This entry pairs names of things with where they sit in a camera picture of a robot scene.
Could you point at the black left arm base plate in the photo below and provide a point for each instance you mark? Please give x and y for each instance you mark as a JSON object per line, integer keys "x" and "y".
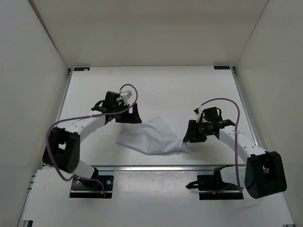
{"x": 92, "y": 189}

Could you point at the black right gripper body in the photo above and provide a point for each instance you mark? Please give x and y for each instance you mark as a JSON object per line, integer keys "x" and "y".
{"x": 201, "y": 131}

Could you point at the dark left corner label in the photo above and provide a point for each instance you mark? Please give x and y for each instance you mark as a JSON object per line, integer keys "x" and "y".
{"x": 81, "y": 69}

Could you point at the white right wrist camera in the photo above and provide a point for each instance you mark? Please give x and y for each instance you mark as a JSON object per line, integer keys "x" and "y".
{"x": 199, "y": 114}

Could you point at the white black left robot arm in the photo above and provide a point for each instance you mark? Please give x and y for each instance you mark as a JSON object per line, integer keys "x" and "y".
{"x": 64, "y": 143}

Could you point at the white skirt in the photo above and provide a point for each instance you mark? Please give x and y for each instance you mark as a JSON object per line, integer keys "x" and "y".
{"x": 153, "y": 137}

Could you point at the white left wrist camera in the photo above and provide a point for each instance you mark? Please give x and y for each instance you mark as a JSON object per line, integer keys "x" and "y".
{"x": 125, "y": 95}

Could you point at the aluminium table edge rail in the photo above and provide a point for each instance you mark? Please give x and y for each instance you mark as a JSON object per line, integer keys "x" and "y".
{"x": 158, "y": 168}

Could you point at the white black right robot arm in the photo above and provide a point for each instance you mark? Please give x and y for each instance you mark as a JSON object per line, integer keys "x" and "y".
{"x": 264, "y": 172}

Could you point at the dark right corner label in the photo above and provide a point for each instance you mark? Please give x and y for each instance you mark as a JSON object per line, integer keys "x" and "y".
{"x": 221, "y": 67}

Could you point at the dark corner label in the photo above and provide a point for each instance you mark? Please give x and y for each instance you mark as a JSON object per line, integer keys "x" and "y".
{"x": 81, "y": 69}
{"x": 221, "y": 67}

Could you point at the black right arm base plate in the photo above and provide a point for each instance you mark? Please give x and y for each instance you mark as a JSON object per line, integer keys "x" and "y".
{"x": 212, "y": 187}

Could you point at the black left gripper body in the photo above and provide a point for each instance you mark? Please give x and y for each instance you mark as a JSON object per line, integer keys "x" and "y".
{"x": 120, "y": 106}

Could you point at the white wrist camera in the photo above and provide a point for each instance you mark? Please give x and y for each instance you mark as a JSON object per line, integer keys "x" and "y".
{"x": 199, "y": 114}
{"x": 125, "y": 95}

